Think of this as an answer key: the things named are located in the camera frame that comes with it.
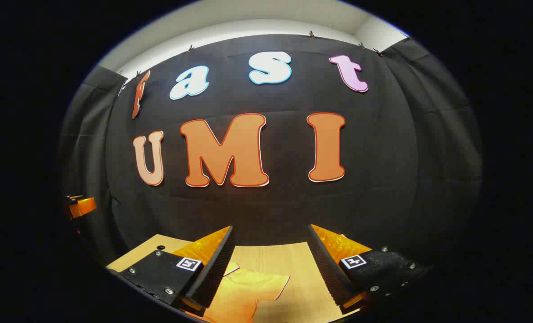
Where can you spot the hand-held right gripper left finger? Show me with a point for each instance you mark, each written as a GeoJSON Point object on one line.
{"type": "Point", "coordinates": [219, 264]}

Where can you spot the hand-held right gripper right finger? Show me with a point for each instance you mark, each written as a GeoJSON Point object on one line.
{"type": "Point", "coordinates": [327, 264]}

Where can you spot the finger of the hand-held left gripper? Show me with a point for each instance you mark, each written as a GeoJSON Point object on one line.
{"type": "Point", "coordinates": [86, 206]}

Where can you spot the orange T-shirt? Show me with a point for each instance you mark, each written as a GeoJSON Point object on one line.
{"type": "Point", "coordinates": [244, 296]}

